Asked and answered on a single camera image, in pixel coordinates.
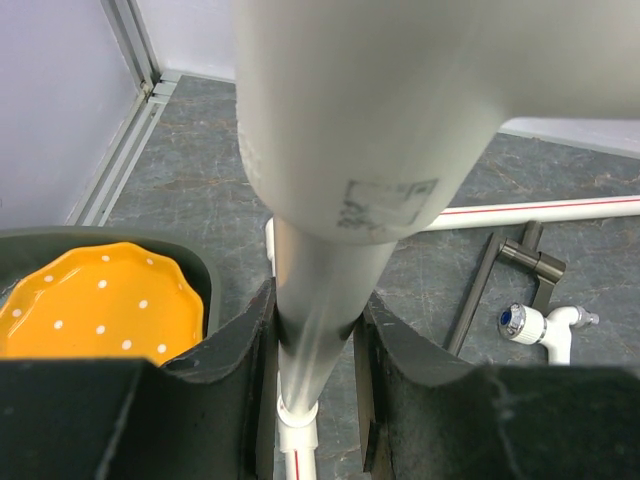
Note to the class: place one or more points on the white plastic faucet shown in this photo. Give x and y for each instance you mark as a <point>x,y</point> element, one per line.
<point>528,326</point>

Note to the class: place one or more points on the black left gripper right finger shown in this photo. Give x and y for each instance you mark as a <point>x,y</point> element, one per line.
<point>427,414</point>

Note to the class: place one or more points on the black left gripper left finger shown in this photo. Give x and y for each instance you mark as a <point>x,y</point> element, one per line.
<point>207,414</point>

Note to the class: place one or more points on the dark grey tray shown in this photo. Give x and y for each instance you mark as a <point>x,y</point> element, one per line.
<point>27,250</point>

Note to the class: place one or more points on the white PVC pipe frame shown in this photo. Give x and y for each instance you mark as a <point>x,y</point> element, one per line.
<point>359,120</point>

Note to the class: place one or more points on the dark grey lever faucet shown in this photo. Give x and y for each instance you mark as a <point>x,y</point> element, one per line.
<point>525,257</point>

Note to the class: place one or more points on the orange dotted plate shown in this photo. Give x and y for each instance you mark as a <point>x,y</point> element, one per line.
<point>113,300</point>

